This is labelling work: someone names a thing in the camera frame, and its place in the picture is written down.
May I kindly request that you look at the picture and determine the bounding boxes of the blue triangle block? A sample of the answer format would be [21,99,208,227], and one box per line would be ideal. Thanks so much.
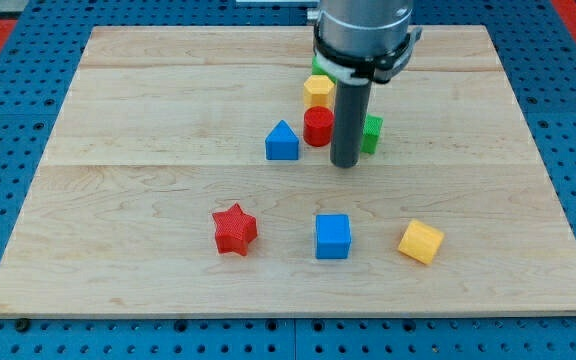
[265,120,299,160]

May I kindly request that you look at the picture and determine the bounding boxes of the green block behind arm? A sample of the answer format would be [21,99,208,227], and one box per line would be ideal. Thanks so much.
[311,56,337,84]

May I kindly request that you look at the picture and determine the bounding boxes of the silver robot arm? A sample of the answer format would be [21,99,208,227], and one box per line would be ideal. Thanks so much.
[314,0,414,57]

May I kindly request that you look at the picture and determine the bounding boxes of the red star block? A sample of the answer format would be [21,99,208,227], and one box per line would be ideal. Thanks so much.
[212,203,258,256]

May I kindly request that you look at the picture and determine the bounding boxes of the red cylinder block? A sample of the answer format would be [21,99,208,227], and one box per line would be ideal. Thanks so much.
[303,106,334,147]

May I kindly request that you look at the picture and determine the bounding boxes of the blue cube block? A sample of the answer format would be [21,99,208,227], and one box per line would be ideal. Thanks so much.
[315,214,352,259]

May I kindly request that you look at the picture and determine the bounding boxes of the yellow hexagon block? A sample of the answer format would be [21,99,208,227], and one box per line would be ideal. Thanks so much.
[303,75,335,109]

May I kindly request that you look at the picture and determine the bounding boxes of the green block right of rod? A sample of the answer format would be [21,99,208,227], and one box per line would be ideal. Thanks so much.
[361,114,383,154]

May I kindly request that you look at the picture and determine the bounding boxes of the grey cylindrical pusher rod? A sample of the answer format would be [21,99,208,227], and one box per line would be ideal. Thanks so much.
[330,81,371,168]

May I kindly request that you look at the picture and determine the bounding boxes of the wooden board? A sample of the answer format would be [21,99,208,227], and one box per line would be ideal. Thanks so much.
[0,26,576,319]

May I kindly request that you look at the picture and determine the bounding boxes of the yellow block lower right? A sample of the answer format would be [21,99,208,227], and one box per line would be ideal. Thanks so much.
[398,219,445,265]

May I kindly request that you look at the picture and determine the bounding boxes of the black clamp ring with white mount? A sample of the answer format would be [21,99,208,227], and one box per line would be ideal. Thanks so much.
[312,25,424,87]

